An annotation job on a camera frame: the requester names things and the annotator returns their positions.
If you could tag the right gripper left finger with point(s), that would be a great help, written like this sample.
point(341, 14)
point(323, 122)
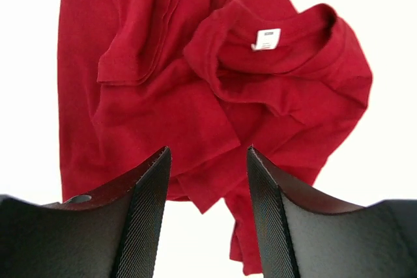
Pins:
point(110, 231)

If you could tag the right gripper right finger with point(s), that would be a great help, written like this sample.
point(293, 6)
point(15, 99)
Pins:
point(303, 232)

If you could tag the dark red t-shirt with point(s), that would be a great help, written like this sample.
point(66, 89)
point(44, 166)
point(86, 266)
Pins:
point(207, 78)

